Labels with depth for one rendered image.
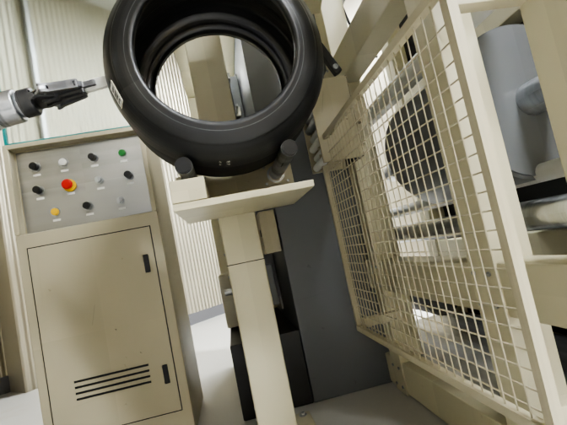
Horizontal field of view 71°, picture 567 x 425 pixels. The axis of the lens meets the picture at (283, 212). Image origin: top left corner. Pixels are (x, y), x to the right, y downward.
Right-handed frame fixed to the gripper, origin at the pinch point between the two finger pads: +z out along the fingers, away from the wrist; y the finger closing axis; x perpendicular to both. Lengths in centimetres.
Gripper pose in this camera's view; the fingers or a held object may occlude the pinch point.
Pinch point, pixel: (97, 83)
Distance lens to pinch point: 127.3
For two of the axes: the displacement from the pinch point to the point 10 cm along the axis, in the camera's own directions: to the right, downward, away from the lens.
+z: 9.3, -3.3, 1.6
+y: -1.3, 1.1, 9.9
